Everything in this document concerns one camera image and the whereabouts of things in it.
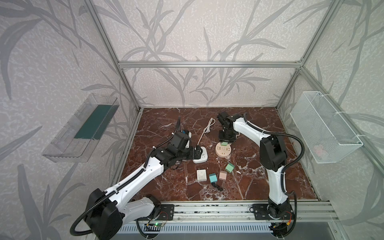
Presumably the pink round power strip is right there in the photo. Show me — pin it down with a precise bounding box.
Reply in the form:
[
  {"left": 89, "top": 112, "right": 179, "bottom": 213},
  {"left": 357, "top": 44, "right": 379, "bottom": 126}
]
[{"left": 215, "top": 142, "right": 232, "bottom": 158}]

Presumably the pink plug adapter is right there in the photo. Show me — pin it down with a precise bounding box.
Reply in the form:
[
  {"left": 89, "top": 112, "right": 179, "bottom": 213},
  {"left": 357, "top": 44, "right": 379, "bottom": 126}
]
[{"left": 219, "top": 171, "right": 228, "bottom": 181}]

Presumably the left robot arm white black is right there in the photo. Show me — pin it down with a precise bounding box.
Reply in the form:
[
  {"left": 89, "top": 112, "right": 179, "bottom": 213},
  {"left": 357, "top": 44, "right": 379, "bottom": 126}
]
[{"left": 70, "top": 131, "right": 208, "bottom": 240}]

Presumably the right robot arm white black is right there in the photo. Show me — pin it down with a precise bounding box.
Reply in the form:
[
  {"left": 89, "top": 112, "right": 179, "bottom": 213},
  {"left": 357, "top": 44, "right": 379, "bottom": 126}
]
[{"left": 217, "top": 112, "right": 305, "bottom": 213}]

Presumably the white square plug adapter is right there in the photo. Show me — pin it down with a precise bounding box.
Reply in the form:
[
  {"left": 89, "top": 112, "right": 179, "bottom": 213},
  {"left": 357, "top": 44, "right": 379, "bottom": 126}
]
[{"left": 197, "top": 169, "right": 207, "bottom": 182}]

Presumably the white square power strip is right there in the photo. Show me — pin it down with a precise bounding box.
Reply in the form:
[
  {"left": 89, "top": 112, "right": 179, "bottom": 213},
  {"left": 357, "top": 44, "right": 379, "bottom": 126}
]
[{"left": 192, "top": 146, "right": 208, "bottom": 164}]

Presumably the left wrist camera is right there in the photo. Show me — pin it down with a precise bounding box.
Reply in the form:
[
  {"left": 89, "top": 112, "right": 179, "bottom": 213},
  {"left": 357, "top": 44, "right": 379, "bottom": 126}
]
[{"left": 180, "top": 130, "right": 192, "bottom": 149}]

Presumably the white power strip cable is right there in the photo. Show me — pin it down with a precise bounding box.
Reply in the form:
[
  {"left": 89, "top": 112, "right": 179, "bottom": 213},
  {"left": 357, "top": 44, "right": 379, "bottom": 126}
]
[{"left": 196, "top": 117, "right": 216, "bottom": 148}]

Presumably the teal plug adapter black cord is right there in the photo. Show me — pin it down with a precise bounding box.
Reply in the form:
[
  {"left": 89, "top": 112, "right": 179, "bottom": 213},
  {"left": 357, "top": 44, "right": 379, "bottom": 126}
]
[{"left": 208, "top": 173, "right": 224, "bottom": 192}]

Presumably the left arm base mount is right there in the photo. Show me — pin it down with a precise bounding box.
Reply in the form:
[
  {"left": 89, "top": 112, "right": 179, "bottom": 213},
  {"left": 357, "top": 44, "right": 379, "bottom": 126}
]
[{"left": 143, "top": 204, "right": 175, "bottom": 221}]

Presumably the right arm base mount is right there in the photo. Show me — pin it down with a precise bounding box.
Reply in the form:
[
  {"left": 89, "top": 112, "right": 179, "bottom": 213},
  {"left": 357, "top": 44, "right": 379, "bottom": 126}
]
[{"left": 249, "top": 202, "right": 295, "bottom": 221}]

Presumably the white wire mesh basket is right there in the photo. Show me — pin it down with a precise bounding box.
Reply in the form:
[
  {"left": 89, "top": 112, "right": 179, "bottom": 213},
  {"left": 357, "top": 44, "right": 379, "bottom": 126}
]
[{"left": 291, "top": 91, "right": 364, "bottom": 164}]

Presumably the clear plastic wall bin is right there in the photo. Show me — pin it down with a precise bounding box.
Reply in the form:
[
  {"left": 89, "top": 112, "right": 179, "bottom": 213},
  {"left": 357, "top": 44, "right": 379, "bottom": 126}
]
[{"left": 42, "top": 94, "right": 120, "bottom": 163}]

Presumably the aluminium front rail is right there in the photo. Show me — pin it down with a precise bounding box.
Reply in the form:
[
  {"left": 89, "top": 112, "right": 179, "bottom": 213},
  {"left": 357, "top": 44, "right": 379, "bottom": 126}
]
[{"left": 156, "top": 200, "right": 339, "bottom": 224}]

